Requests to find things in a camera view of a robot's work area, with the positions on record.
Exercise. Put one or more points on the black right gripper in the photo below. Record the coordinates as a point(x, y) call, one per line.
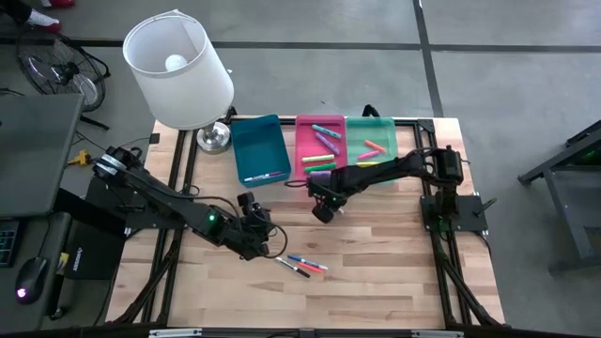
point(326, 192)

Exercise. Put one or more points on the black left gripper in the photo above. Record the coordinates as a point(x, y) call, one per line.
point(253, 232)

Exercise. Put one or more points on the purple highlighter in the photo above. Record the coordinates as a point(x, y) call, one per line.
point(327, 143)
point(320, 173)

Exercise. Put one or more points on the green highlighter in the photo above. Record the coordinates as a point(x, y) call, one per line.
point(320, 167)

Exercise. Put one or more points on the thin yellow highlighter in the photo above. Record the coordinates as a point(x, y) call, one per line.
point(367, 164)

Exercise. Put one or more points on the black Expo marker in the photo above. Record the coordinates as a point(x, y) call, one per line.
point(293, 267)

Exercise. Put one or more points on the pink highlighter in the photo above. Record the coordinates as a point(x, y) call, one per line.
point(368, 155)

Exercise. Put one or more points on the purple Expo marker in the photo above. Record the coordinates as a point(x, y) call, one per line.
point(270, 175)

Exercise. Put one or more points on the teal highlighter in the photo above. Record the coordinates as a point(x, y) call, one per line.
point(326, 131)

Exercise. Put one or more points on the blue Expo marker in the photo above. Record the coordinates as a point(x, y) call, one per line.
point(307, 262)

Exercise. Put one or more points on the orange highlighter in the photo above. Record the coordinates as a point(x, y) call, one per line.
point(375, 146)

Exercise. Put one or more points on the orange Expo marker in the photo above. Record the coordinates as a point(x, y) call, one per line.
point(311, 268)

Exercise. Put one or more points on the blue plastic bin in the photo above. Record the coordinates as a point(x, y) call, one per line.
point(258, 150)

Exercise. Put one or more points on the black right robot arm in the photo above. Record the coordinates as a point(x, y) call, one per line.
point(399, 169)

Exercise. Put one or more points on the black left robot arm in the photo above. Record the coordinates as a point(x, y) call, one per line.
point(164, 195)

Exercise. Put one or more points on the pink plastic bin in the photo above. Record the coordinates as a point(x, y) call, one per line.
point(305, 141)

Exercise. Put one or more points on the teal plastic bin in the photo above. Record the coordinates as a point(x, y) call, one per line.
point(375, 129)

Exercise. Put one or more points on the white shade table lamp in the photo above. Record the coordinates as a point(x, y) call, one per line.
point(188, 94)

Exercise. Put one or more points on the black computer tower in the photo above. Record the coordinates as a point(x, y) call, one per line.
point(94, 256)

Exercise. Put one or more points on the yellow power plug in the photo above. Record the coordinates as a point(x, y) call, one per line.
point(82, 158)

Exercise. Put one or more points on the grey desk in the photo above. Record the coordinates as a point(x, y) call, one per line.
point(28, 235)

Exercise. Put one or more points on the black computer mouse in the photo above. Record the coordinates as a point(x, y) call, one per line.
point(30, 281)

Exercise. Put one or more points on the dark grey computer monitor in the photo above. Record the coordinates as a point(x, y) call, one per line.
point(37, 155)

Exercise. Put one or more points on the black backlit keyboard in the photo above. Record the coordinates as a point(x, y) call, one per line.
point(8, 244)

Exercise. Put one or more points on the grey metal stand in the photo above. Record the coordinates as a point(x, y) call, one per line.
point(573, 211)

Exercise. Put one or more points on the black floor fan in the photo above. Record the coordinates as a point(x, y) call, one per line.
point(61, 70)

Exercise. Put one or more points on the person's shoe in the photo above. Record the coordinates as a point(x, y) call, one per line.
point(44, 21)
point(58, 3)

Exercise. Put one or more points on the person's leg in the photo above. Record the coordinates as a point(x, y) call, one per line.
point(14, 9)

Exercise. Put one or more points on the black aluminium rig frame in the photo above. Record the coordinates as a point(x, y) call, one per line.
point(425, 126)

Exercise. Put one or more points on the silver metal bracket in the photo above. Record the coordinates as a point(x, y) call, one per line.
point(174, 333)
point(436, 334)

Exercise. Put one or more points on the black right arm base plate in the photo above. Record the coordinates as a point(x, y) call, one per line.
point(469, 220)

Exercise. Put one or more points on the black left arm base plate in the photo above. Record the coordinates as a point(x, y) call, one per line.
point(108, 206)

